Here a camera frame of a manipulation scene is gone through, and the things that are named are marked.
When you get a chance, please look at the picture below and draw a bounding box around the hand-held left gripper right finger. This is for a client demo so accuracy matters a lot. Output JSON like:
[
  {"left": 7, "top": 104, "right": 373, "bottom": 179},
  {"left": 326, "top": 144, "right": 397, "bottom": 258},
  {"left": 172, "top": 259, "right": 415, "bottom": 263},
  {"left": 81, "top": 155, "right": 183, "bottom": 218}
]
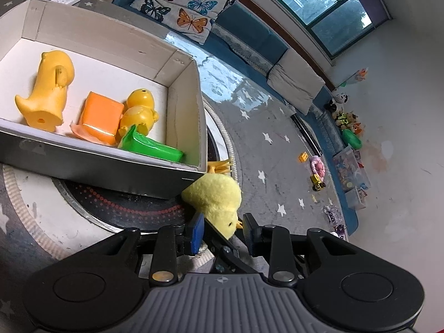
[{"left": 243, "top": 213, "right": 351, "bottom": 284}]

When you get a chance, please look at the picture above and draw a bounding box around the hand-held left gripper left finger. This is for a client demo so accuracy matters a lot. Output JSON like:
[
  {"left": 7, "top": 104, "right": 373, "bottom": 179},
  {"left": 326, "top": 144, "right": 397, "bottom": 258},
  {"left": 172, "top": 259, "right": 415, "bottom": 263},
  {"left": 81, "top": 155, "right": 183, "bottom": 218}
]
[{"left": 100, "top": 212, "right": 206, "bottom": 283}]

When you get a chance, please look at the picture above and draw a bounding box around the yellow plush chick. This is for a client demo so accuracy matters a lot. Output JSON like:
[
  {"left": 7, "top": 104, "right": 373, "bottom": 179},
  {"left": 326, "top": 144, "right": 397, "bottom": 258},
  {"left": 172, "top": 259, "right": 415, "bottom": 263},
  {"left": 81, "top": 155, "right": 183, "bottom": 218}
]
[{"left": 181, "top": 158, "right": 243, "bottom": 240}]

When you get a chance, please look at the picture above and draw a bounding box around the white cardboard box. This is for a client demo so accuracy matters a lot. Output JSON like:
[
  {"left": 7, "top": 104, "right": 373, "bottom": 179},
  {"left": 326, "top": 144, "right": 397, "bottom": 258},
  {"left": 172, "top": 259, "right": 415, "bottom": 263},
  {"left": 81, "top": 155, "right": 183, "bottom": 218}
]
[{"left": 0, "top": 0, "right": 209, "bottom": 200}]

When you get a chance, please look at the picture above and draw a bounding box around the dark toy packet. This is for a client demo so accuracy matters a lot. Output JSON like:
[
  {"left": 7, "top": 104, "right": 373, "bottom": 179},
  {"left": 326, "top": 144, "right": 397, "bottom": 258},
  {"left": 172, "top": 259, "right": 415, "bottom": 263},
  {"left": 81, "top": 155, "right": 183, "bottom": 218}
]
[{"left": 322, "top": 205, "right": 342, "bottom": 223}]

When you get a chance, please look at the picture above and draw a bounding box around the green plastic toy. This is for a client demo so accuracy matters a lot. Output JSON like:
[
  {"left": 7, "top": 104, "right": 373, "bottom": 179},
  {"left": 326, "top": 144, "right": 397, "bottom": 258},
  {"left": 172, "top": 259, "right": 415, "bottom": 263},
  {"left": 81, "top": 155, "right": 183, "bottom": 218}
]
[{"left": 118, "top": 125, "right": 185, "bottom": 163}]

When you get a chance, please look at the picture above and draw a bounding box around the pink plush toy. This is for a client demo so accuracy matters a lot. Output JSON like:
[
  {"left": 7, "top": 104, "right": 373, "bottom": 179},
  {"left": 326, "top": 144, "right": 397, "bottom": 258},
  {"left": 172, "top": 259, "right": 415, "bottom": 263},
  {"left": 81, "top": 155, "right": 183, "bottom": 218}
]
[{"left": 309, "top": 155, "right": 327, "bottom": 177}]

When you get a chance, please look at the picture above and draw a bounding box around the small clear storage box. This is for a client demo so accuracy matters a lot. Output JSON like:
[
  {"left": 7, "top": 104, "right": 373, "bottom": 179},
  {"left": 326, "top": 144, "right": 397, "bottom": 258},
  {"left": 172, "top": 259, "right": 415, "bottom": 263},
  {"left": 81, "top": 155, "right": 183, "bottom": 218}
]
[{"left": 345, "top": 186, "right": 367, "bottom": 210}]

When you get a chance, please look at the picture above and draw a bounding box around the black bar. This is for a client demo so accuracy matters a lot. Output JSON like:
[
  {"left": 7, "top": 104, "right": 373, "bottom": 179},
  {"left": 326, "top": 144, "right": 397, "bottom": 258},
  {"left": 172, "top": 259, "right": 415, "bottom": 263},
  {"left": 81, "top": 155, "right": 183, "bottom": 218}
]
[{"left": 291, "top": 114, "right": 323, "bottom": 156}]

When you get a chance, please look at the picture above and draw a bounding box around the large clear storage box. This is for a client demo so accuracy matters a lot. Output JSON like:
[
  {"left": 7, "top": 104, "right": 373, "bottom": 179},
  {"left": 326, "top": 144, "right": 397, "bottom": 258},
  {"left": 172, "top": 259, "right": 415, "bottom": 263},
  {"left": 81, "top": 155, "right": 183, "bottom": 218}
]
[{"left": 333, "top": 145, "right": 372, "bottom": 191}]

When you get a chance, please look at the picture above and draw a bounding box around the small yellow duck toy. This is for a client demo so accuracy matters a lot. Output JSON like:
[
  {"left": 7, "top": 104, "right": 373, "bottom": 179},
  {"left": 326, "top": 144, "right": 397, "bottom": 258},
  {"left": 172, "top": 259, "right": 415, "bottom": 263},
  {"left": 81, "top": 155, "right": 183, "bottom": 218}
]
[{"left": 119, "top": 88, "right": 160, "bottom": 137}]

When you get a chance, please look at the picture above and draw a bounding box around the orange yellow plush toy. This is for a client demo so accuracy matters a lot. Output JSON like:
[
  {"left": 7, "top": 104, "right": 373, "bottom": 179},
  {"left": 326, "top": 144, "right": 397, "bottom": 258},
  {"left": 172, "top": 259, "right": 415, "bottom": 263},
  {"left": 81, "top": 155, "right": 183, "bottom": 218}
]
[{"left": 335, "top": 111, "right": 363, "bottom": 136}]

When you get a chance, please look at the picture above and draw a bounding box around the orange block toy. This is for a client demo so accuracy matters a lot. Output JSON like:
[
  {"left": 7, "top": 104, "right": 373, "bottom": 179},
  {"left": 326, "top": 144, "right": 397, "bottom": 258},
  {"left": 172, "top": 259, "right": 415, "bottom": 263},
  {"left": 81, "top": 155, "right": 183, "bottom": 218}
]
[{"left": 70, "top": 91, "right": 125, "bottom": 146}]

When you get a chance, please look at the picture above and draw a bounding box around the panda plush toy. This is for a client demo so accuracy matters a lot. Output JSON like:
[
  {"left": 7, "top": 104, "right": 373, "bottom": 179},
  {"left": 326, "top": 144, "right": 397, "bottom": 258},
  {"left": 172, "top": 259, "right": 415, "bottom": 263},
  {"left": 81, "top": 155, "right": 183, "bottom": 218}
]
[{"left": 324, "top": 88, "right": 349, "bottom": 118}]

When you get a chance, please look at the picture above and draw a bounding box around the grey sofa cushion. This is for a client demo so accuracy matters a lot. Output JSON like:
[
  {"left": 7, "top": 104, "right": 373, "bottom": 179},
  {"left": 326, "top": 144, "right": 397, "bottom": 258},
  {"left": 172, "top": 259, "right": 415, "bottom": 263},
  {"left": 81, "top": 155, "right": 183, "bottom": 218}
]
[{"left": 266, "top": 47, "right": 327, "bottom": 116}]

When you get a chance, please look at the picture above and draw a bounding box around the orange white toy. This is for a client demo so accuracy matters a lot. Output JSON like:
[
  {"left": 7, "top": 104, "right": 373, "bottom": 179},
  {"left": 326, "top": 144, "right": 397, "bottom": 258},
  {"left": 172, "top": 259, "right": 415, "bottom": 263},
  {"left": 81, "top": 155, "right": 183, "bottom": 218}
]
[{"left": 345, "top": 67, "right": 368, "bottom": 85}]

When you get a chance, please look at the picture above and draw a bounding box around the blue sofa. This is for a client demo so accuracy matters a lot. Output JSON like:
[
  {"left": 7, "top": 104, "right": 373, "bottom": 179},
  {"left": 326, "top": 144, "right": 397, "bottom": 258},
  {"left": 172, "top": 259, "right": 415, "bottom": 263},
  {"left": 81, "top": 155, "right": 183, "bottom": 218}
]
[{"left": 85, "top": 0, "right": 334, "bottom": 117}]

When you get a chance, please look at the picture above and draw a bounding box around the tall yellow rubber duck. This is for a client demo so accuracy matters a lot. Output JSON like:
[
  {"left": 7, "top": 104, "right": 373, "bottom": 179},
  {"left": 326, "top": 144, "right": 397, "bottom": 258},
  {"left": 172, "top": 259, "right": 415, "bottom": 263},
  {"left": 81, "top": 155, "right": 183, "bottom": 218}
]
[{"left": 14, "top": 50, "right": 75, "bottom": 133}]

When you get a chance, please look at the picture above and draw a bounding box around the butterfly print pillow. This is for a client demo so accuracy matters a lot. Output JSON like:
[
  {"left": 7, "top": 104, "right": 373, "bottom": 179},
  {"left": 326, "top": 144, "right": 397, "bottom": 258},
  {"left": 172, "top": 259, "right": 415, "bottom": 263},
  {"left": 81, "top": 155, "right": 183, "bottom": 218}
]
[{"left": 130, "top": 0, "right": 240, "bottom": 45}]

